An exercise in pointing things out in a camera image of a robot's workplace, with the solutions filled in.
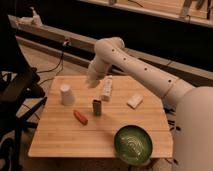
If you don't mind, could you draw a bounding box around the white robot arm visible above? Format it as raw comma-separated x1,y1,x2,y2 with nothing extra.
87,37,213,171

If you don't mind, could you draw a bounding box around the dark grey eraser block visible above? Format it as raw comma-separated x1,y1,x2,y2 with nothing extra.
93,99,102,116

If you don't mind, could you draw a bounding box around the green ceramic bowl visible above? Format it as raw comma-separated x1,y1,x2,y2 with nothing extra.
114,125,153,166

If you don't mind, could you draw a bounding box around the white tube bottle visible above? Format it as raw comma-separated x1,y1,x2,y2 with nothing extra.
101,76,113,101

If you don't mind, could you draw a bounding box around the orange carrot toy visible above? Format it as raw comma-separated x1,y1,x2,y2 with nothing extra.
73,110,88,125

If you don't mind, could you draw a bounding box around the wooden table board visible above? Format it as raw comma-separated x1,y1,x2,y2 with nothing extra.
28,76,173,158

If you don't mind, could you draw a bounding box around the white sponge block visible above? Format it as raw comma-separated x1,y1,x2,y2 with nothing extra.
127,94,143,109

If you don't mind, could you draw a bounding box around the black chair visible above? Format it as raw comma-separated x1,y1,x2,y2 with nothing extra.
0,67,48,171

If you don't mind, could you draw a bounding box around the white spray bottle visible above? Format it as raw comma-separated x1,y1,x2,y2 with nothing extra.
30,6,42,27

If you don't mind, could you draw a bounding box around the grey metal rail beam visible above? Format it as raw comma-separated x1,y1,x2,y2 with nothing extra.
9,15,213,86

